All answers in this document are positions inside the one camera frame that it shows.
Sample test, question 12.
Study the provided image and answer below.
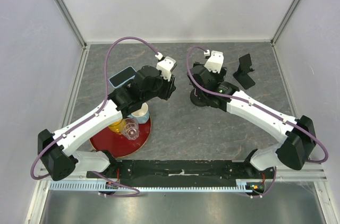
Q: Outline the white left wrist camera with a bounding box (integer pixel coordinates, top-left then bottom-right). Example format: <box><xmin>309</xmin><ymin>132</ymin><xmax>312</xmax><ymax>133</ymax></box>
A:
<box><xmin>155</xmin><ymin>52</ymin><xmax>176</xmax><ymax>81</ymax></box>

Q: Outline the light blue cable duct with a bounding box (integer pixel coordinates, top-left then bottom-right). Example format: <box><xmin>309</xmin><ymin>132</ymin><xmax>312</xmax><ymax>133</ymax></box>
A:
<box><xmin>49</xmin><ymin>179</ymin><xmax>265</xmax><ymax>193</ymax></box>

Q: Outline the black folding phone stand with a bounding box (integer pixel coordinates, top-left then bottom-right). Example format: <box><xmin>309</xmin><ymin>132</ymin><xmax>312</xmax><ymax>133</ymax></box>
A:
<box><xmin>233</xmin><ymin>54</ymin><xmax>256</xmax><ymax>90</ymax></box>

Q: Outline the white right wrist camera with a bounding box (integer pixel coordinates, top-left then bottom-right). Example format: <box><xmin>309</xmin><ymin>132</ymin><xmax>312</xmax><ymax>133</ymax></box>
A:
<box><xmin>203</xmin><ymin>49</ymin><xmax>224</xmax><ymax>73</ymax></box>

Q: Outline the phone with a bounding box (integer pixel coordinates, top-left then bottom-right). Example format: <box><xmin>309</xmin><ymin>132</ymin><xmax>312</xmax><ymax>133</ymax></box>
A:
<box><xmin>108</xmin><ymin>66</ymin><xmax>136</xmax><ymax>89</ymax></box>

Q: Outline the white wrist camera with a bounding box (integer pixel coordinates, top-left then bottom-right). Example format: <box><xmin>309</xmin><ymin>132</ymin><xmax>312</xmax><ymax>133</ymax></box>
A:
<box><xmin>203</xmin><ymin>49</ymin><xmax>224</xmax><ymax>73</ymax></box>
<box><xmin>155</xmin><ymin>52</ymin><xmax>176</xmax><ymax>81</ymax></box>

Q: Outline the yellow plastic cup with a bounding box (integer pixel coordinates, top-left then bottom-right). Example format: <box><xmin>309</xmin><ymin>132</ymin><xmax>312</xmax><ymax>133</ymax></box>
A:
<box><xmin>108</xmin><ymin>119</ymin><xmax>124</xmax><ymax>135</ymax></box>

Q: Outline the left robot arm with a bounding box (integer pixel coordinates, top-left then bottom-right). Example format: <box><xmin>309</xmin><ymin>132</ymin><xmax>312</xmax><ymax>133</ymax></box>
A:
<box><xmin>38</xmin><ymin>62</ymin><xmax>176</xmax><ymax>181</ymax></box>

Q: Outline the black round-base phone stand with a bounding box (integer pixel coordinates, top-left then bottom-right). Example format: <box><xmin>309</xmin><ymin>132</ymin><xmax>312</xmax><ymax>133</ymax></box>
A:
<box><xmin>190</xmin><ymin>88</ymin><xmax>211</xmax><ymax>107</ymax></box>

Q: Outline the red round tray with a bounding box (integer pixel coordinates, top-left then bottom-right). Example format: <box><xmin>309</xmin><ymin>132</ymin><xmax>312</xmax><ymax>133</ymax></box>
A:
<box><xmin>89</xmin><ymin>114</ymin><xmax>152</xmax><ymax>158</ymax></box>

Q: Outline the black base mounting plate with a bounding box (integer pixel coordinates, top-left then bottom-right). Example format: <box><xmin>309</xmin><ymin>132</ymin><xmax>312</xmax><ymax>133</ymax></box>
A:
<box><xmin>102</xmin><ymin>160</ymin><xmax>274</xmax><ymax>187</ymax></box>

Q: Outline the light blue cream mug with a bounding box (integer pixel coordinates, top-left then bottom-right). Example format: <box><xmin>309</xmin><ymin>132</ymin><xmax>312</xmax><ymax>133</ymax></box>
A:
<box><xmin>128</xmin><ymin>102</ymin><xmax>149</xmax><ymax>124</ymax></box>

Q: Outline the clear glass cup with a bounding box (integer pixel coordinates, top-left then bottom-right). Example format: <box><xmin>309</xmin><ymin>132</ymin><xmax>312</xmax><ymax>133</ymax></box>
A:
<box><xmin>121</xmin><ymin>118</ymin><xmax>140</xmax><ymax>141</ymax></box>

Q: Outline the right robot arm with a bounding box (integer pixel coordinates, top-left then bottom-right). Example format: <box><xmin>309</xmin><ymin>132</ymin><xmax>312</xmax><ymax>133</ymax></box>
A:
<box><xmin>188</xmin><ymin>62</ymin><xmax>316</xmax><ymax>178</ymax></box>

